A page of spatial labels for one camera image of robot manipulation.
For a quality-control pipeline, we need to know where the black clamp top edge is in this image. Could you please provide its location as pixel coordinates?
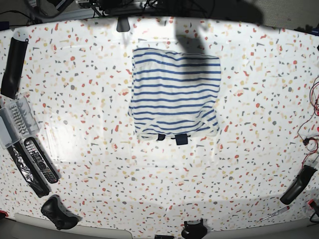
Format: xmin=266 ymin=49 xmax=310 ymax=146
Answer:
xmin=117 ymin=16 xmax=130 ymax=32

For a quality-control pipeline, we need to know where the red black wire bundle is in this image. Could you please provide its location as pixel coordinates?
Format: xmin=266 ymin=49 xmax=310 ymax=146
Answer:
xmin=293 ymin=76 xmax=319 ymax=172

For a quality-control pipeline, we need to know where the small red black clip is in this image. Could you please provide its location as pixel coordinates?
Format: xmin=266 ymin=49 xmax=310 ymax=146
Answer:
xmin=308 ymin=200 xmax=317 ymax=208

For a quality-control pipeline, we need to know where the black curved tube left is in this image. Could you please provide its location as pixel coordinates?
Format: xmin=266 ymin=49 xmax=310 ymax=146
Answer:
xmin=0 ymin=37 xmax=28 ymax=100

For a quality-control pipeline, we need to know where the black curved handle right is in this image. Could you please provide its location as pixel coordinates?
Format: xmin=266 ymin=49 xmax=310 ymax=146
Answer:
xmin=280 ymin=165 xmax=317 ymax=205

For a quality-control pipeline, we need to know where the clear plastic screw bit box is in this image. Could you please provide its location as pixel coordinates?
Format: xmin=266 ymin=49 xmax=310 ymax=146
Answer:
xmin=0 ymin=97 xmax=39 ymax=149

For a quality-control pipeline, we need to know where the blue white striped t-shirt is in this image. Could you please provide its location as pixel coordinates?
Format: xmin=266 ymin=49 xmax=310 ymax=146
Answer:
xmin=128 ymin=48 xmax=221 ymax=145

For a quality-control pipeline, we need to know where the black tv remote control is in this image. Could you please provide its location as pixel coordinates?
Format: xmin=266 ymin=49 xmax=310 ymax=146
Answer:
xmin=23 ymin=137 xmax=59 ymax=184

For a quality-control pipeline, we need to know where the black foil wrapped bar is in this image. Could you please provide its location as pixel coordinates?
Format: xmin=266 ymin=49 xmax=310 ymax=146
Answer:
xmin=7 ymin=142 xmax=50 ymax=198

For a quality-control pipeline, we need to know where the black game controller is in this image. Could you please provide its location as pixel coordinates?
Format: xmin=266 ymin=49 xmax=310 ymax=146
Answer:
xmin=41 ymin=197 xmax=79 ymax=231

